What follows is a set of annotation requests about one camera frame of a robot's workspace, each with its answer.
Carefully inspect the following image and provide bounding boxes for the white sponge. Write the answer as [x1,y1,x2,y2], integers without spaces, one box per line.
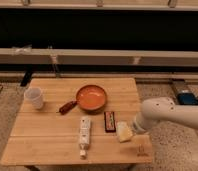
[116,121,133,143]

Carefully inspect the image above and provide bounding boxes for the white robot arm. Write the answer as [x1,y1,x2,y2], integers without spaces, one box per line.
[133,97,198,134]

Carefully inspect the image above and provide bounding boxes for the dark red rectangular box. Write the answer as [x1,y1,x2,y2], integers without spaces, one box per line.
[104,111,116,133]

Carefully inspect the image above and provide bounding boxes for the white tube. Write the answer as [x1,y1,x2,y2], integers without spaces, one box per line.
[79,116,91,159]

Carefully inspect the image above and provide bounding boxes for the wooden table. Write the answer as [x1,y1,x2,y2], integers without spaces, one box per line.
[0,78,154,166]

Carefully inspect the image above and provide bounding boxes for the blue device on floor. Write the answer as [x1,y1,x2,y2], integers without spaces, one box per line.
[177,93,198,105]

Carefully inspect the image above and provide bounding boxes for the orange ceramic bowl with handle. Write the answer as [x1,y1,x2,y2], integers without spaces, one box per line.
[58,85,107,115]

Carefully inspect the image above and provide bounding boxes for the white metal rail beam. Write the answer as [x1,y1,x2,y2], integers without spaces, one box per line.
[0,48,198,66]

